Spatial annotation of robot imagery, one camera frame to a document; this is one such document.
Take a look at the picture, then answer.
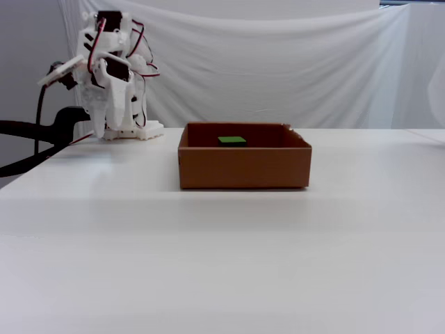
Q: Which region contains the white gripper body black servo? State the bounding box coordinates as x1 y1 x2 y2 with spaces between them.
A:
88 54 135 92

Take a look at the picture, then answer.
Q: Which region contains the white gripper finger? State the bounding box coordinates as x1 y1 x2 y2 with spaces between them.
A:
83 83 109 141
105 76 135 130

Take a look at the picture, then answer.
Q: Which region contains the green cube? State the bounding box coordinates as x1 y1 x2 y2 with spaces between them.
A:
217 136 248 147

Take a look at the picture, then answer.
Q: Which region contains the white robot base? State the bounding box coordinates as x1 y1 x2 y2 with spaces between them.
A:
103 120 165 142

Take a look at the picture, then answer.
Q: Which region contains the brown cardboard box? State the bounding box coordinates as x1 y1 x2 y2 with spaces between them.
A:
177 121 313 191

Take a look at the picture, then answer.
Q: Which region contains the black chair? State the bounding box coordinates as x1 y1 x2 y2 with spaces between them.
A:
0 106 88 179

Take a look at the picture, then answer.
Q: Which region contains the white backdrop cloth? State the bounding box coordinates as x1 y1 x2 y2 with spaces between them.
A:
57 0 445 132

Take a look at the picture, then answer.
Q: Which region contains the red black gripper servo wire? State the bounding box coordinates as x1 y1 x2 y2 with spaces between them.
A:
87 17 107 73

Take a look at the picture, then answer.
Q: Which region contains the red black power wire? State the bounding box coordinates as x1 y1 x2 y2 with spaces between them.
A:
68 134 94 147

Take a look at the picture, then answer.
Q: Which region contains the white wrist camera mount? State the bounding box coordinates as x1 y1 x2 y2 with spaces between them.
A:
37 55 86 92

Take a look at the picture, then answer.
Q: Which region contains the black camera cable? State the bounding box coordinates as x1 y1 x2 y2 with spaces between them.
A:
33 85 49 156

